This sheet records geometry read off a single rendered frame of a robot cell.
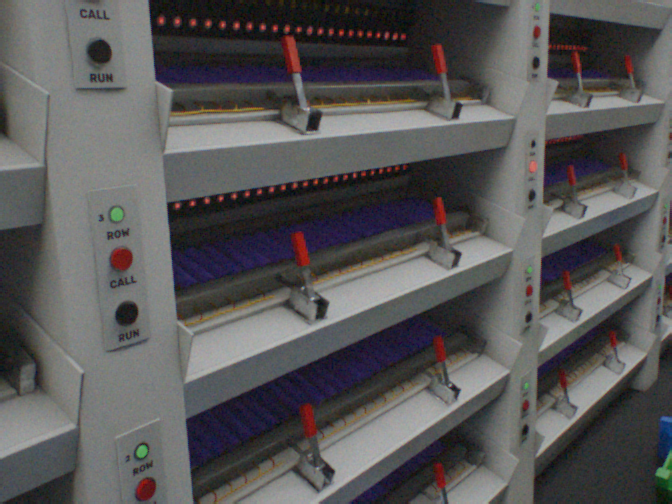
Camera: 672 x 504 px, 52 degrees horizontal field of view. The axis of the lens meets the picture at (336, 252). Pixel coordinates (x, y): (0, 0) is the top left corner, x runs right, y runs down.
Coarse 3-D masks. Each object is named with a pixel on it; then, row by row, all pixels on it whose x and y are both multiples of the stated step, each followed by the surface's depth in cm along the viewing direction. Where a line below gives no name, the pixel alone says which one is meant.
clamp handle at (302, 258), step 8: (296, 232) 71; (296, 240) 71; (304, 240) 72; (296, 248) 71; (304, 248) 72; (296, 256) 71; (304, 256) 71; (304, 264) 71; (304, 272) 71; (304, 280) 71; (312, 288) 72; (312, 296) 72
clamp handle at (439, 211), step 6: (438, 198) 91; (438, 204) 91; (438, 210) 91; (438, 216) 91; (444, 216) 91; (438, 222) 91; (444, 222) 91; (444, 228) 91; (444, 234) 91; (444, 240) 91; (444, 246) 91
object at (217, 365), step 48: (336, 192) 96; (432, 192) 110; (480, 240) 103; (288, 288) 77; (336, 288) 79; (384, 288) 82; (432, 288) 87; (192, 336) 56; (240, 336) 66; (288, 336) 68; (336, 336) 74; (192, 384) 59; (240, 384) 65
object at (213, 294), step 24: (456, 216) 102; (360, 240) 87; (384, 240) 88; (408, 240) 93; (288, 264) 76; (312, 264) 78; (336, 264) 82; (192, 288) 67; (216, 288) 68; (240, 288) 71; (264, 288) 74; (192, 312) 67
